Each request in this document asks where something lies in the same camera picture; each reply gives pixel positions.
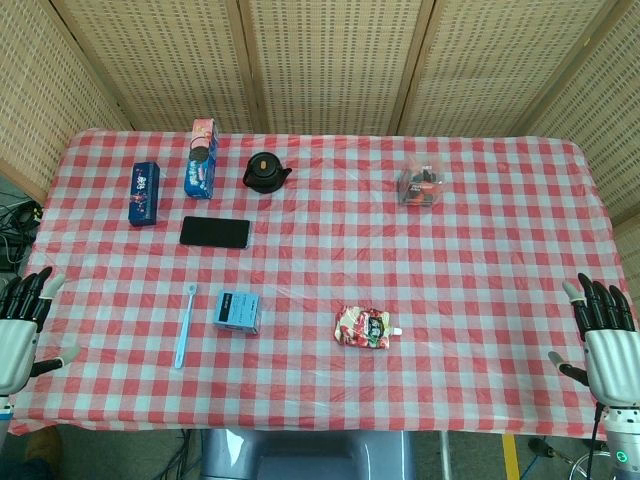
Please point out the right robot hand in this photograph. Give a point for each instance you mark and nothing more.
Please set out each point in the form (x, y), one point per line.
(607, 350)

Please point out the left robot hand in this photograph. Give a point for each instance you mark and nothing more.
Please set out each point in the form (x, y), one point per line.
(15, 340)

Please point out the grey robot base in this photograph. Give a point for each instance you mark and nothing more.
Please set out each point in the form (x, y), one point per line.
(305, 455)

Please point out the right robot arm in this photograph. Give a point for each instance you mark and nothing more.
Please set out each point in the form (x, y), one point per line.
(622, 440)

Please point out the dark blue rectangular box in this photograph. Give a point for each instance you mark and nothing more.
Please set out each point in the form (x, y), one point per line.
(144, 193)

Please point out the small light blue box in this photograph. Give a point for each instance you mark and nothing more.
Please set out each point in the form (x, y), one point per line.
(238, 312)

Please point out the blue pink cookie box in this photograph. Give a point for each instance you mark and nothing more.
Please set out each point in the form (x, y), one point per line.
(202, 160)

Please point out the light blue toothbrush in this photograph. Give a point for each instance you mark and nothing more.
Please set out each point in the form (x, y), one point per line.
(184, 327)

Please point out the metal table leg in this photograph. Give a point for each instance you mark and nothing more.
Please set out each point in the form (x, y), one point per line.
(444, 456)

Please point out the black smartphone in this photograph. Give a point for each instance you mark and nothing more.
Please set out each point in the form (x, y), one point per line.
(215, 232)

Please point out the red strawberry spout pouch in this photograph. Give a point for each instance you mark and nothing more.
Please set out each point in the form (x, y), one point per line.
(364, 327)

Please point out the clear plastic snack bag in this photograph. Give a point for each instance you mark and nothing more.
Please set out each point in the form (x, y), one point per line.
(421, 181)

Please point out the red white checkered tablecloth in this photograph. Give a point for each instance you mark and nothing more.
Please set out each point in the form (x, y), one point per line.
(325, 260)

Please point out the black teapot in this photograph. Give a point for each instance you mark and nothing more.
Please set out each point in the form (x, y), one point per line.
(265, 172)

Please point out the woven bamboo folding screen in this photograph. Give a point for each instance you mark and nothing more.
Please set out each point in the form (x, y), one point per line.
(320, 60)

